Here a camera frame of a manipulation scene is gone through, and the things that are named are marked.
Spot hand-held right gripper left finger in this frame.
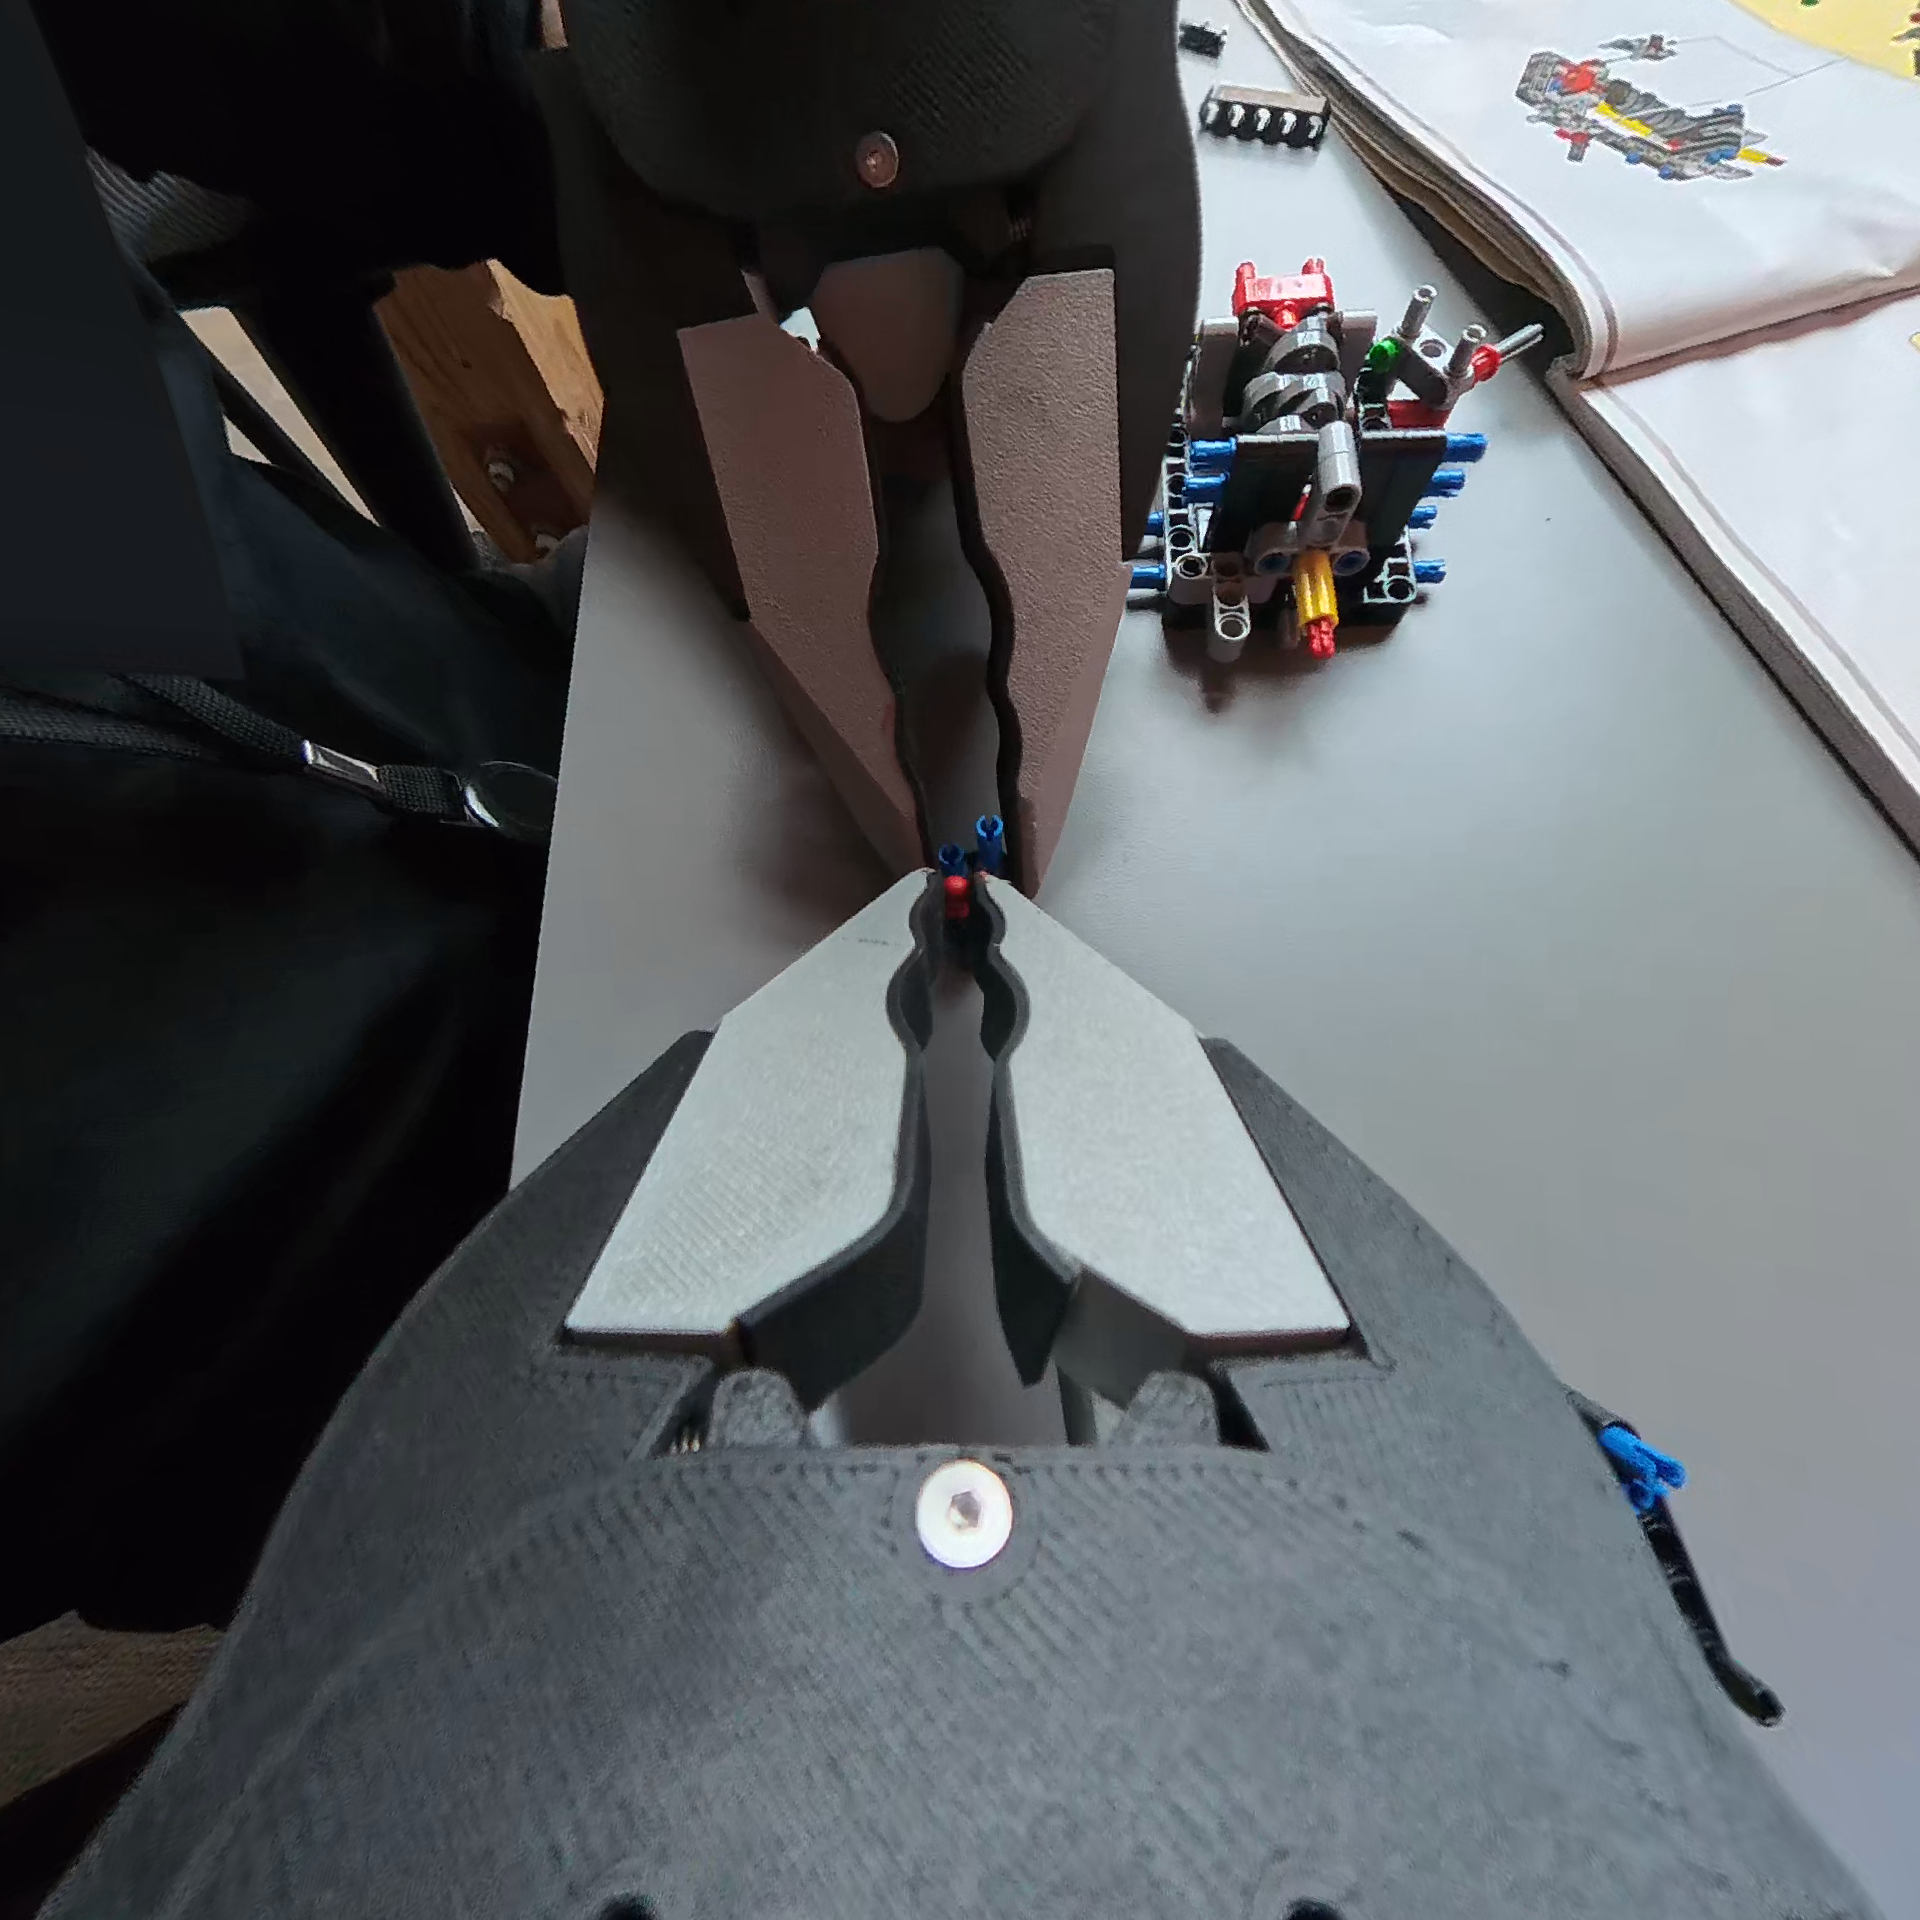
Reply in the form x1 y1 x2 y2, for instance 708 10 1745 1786
565 870 945 1413

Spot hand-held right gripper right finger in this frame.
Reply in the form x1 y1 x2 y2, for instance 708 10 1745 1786
967 874 1356 1409

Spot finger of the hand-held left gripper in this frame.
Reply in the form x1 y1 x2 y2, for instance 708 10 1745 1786
960 267 1136 904
675 306 929 881

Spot black lego connector blue pins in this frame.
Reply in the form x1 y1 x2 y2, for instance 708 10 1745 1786
935 814 1011 969

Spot black lego beam with holes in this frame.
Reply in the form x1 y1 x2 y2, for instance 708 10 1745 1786
1205 84 1333 153

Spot person's left forearm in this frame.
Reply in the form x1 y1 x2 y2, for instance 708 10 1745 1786
240 0 565 278

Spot lego chassis assembly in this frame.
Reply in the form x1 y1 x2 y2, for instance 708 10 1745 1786
1131 258 1547 662

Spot lego instruction booklet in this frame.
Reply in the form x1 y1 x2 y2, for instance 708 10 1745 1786
1247 0 1920 848

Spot wooden frame with bolts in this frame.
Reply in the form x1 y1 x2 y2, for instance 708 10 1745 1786
372 258 605 565

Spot black strap with buckle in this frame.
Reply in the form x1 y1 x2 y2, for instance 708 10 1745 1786
0 674 561 842

